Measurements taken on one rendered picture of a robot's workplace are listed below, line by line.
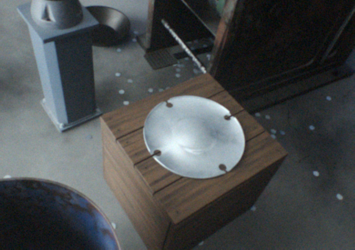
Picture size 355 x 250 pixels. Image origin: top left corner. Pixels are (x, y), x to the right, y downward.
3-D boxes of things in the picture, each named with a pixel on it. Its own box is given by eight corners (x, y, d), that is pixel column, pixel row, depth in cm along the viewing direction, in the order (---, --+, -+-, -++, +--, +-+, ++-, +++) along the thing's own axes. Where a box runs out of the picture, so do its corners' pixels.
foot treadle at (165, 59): (152, 78, 147) (153, 69, 143) (142, 62, 152) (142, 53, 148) (260, 46, 170) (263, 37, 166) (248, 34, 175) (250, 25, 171)
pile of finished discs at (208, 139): (183, 198, 87) (183, 197, 86) (124, 119, 100) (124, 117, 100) (264, 149, 100) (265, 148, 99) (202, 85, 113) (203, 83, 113)
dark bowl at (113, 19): (81, 61, 163) (80, 49, 158) (60, 23, 178) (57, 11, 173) (140, 46, 175) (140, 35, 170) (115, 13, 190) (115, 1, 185)
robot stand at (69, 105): (60, 133, 136) (41, 40, 102) (40, 102, 145) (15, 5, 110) (103, 115, 145) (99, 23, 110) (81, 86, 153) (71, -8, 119)
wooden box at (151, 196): (160, 270, 109) (175, 224, 82) (102, 177, 126) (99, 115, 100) (252, 207, 127) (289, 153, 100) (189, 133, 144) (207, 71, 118)
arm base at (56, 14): (45, 35, 103) (39, 5, 96) (23, 7, 110) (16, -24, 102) (91, 21, 110) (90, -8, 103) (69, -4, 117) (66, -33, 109)
